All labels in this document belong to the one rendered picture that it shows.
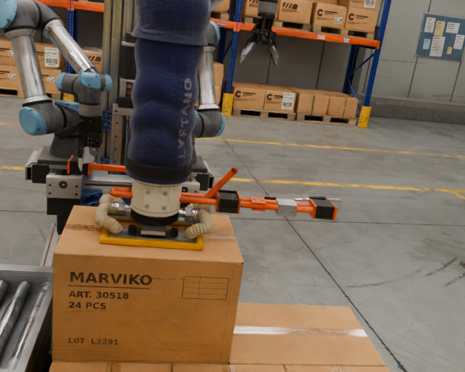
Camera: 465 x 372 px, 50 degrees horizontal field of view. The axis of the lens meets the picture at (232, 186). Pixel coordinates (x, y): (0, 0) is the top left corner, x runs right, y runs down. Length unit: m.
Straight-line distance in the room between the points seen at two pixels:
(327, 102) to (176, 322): 8.28
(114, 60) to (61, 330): 1.19
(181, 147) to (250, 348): 0.80
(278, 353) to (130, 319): 0.57
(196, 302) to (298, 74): 9.35
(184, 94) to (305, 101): 8.06
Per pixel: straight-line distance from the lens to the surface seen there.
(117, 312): 1.73
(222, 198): 1.73
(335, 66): 11.11
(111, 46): 2.36
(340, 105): 9.88
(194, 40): 1.57
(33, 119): 2.12
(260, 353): 1.95
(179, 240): 1.70
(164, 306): 1.72
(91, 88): 1.92
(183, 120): 1.61
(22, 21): 2.20
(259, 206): 1.78
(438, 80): 12.35
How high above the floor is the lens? 1.70
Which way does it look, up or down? 19 degrees down
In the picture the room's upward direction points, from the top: 8 degrees clockwise
